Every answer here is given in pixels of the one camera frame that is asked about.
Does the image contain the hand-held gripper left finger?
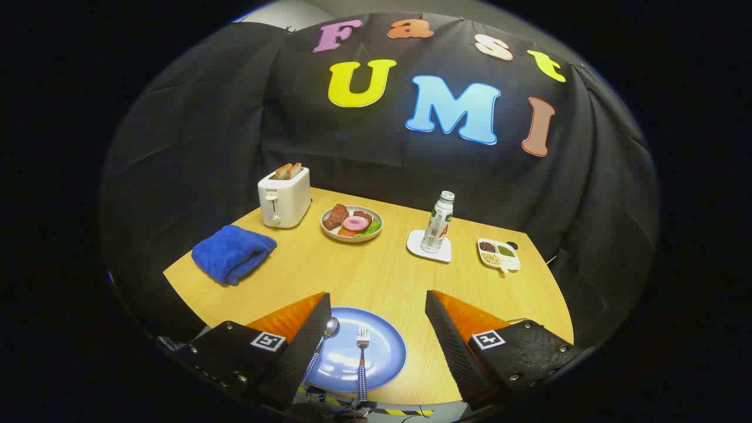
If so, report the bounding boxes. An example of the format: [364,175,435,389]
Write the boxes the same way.
[157,292,333,412]

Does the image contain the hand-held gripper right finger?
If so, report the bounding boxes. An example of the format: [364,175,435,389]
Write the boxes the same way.
[424,290,582,412]

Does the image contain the spoon with blue checked handle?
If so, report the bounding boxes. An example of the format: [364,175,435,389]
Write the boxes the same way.
[301,317,340,387]

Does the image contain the fork with blue checked handle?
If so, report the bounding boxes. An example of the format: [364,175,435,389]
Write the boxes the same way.
[356,323,371,403]

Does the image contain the blue round plate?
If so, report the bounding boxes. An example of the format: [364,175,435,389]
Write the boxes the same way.
[305,307,408,393]

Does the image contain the white divided bean dish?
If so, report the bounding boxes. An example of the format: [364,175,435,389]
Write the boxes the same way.
[477,237,522,274]

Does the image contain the white square coaster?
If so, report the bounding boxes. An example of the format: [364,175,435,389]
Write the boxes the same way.
[407,229,452,263]

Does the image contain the grey food plate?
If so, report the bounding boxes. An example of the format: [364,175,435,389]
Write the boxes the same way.
[320,204,384,243]

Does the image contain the blue folded towel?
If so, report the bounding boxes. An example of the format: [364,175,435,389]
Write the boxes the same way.
[192,225,278,286]

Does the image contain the clear plastic bottle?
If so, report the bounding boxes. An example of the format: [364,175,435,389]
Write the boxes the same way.
[421,190,456,254]

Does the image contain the large brown meat piece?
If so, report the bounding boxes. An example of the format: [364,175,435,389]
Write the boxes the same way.
[323,204,349,231]

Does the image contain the white toaster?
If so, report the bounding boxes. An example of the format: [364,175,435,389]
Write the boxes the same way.
[257,167,312,229]

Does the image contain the black backdrop cloth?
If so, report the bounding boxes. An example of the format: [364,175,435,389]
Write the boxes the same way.
[100,12,659,353]

